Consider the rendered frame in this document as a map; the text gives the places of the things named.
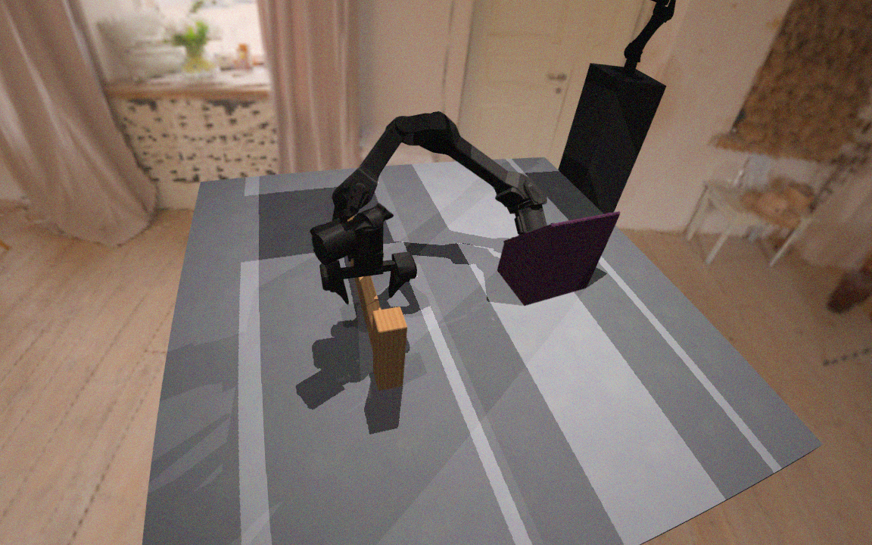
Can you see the wooden post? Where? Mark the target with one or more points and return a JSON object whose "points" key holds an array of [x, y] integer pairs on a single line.
{"points": [[389, 345]]}

